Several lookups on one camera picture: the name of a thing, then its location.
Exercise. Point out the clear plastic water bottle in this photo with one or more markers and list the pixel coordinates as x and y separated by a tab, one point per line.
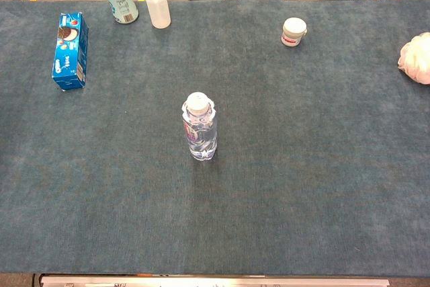
200	132

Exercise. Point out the blue table cloth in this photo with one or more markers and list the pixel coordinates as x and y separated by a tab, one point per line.
215	172

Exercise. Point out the small white jar red label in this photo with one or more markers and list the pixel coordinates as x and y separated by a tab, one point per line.
293	32

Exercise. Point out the blue Oreo cookie box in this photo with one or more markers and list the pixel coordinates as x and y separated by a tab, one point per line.
70	52

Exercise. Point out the white mesh bath sponge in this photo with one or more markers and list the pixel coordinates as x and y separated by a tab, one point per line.
416	58

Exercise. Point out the aluminium table frame rail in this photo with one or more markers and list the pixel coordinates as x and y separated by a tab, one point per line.
215	281

